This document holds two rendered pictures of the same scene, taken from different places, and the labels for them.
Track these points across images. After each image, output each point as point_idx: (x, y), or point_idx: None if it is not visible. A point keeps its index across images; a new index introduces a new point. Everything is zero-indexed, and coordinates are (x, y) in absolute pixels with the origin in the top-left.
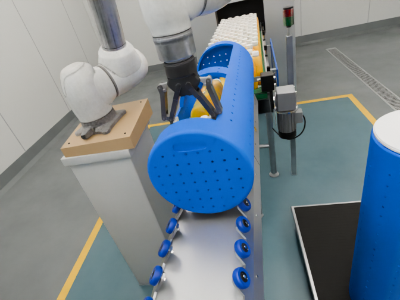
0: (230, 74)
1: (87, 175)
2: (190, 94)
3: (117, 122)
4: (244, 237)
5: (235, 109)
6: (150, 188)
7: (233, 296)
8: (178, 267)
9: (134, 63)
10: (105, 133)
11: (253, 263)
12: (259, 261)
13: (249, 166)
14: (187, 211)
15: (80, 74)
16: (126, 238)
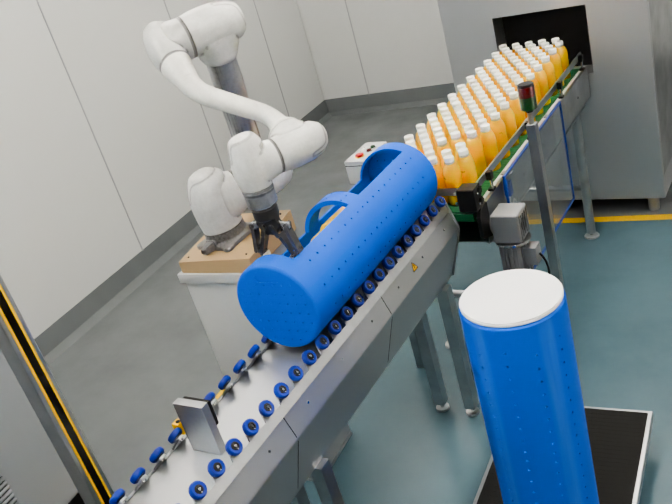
0: (352, 205)
1: (203, 298)
2: (273, 234)
3: (244, 239)
4: (308, 368)
5: (325, 248)
6: None
7: (274, 404)
8: (246, 384)
9: None
10: (227, 250)
11: (305, 389)
12: (321, 395)
13: (312, 303)
14: (278, 344)
15: (207, 184)
16: None
